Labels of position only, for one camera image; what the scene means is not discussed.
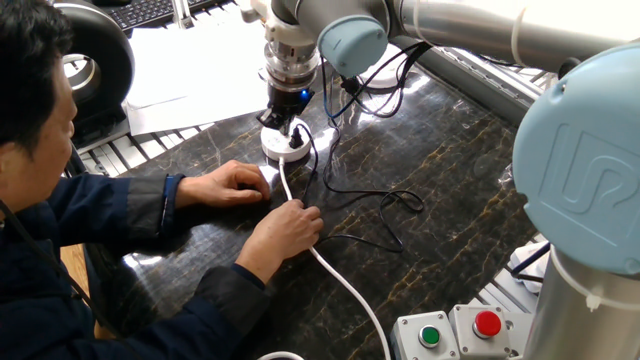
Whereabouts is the white power strip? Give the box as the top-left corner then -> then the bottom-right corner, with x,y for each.
509,242 -> 551,294

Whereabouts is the white paper sheet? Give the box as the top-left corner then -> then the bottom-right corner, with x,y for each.
123,69 -> 274,137
127,19 -> 281,109

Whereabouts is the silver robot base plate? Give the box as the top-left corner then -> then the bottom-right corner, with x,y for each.
502,312 -> 536,360

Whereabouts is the person's left hand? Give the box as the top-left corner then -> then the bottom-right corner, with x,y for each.
174,159 -> 272,211

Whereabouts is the black round duct fan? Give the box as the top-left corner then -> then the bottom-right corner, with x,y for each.
52,2 -> 136,144

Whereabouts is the black keyboard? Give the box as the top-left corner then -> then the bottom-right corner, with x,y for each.
107,0 -> 231,31

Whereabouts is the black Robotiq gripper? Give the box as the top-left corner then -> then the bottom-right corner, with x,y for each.
256,83 -> 317,138

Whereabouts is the person's right hand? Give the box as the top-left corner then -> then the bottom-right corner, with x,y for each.
235,198 -> 326,286

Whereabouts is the grey red button box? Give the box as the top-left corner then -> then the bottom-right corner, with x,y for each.
448,304 -> 511,360

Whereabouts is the black lamp power cord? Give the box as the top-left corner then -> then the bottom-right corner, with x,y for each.
288,122 -> 426,254

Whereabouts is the silver metal stand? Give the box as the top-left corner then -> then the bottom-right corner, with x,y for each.
171,0 -> 195,30

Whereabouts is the black power strip cable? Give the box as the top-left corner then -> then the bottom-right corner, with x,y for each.
509,242 -> 551,285

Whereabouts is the person's head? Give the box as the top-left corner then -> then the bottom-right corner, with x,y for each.
0,0 -> 79,211

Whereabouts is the person's left forearm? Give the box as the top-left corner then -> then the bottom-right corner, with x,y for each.
49,173 -> 186,251

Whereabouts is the person's right forearm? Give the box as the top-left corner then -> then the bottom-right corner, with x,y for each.
124,263 -> 274,360

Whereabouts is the round white power socket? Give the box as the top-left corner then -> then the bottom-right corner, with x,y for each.
259,117 -> 314,164

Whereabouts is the black gripper cable bundle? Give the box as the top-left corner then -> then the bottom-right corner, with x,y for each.
319,39 -> 434,121

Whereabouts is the black marble pattern mat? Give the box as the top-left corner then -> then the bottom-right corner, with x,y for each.
84,62 -> 539,360

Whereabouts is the person's dark jacket torso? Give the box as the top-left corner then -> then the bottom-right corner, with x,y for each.
0,174 -> 131,360

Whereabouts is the thick white socket cable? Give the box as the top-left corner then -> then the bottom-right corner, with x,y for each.
257,156 -> 392,360

